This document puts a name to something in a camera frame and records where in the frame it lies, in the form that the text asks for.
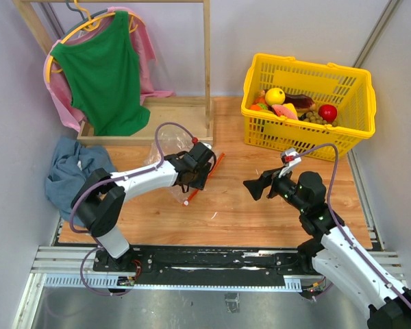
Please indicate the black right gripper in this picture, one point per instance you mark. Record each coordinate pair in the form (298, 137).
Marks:
(256, 186)

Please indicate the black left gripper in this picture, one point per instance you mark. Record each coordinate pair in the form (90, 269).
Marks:
(200, 183)

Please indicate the clear zip top bag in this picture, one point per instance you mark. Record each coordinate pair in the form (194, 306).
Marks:
(171, 139)

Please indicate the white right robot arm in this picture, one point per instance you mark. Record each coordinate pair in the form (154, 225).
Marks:
(335, 253)

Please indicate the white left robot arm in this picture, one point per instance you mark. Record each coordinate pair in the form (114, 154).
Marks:
(99, 201)

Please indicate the green tank top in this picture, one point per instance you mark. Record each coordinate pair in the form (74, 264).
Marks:
(103, 76)

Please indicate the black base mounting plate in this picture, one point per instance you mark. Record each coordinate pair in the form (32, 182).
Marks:
(207, 276)

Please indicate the pink toy watermelon slice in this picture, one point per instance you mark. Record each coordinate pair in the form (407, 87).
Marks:
(286, 110)

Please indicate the orange toy carrot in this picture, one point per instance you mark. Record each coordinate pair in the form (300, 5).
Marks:
(259, 104)

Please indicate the toy grape bunch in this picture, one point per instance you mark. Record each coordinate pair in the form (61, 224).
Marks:
(314, 117)

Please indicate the yellow toy lemon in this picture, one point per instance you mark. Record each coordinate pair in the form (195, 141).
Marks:
(275, 96)

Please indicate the dark red toy eggplant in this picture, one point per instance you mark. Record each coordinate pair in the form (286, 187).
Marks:
(301, 102)

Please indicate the red toy apple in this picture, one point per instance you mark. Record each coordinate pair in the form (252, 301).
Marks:
(328, 112)

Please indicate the blue crumpled cloth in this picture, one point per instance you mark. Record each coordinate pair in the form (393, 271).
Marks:
(71, 165)

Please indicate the yellow plastic shopping basket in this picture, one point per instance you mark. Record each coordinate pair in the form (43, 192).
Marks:
(349, 89)

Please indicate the yellow clothes hanger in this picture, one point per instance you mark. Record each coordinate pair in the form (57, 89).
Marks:
(91, 23)

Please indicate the pink shirt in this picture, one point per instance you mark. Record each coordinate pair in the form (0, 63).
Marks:
(58, 86)

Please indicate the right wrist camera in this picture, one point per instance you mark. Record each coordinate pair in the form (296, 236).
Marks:
(290, 159)

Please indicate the white slotted cable duct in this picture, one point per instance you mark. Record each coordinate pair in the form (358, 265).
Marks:
(123, 282)

